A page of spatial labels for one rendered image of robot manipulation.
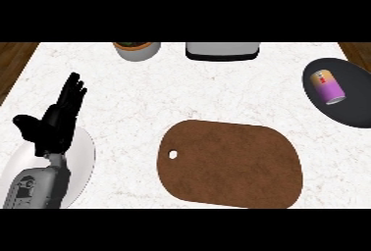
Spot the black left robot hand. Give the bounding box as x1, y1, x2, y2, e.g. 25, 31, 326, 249
11, 72, 90, 158

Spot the brown wooden cutting board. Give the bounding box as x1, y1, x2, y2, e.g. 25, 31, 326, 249
155, 119, 304, 210

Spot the purple and orange can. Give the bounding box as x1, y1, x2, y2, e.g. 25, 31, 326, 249
310, 69, 345, 106

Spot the dark grey pan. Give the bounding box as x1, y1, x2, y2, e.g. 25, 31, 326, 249
301, 57, 371, 129

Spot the white round plate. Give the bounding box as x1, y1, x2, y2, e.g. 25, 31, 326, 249
0, 125, 97, 210

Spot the grey plant pot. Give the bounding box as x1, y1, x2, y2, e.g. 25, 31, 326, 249
110, 41, 162, 63

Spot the pale grey appliance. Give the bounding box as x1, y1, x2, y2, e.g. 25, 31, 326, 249
184, 41, 261, 62

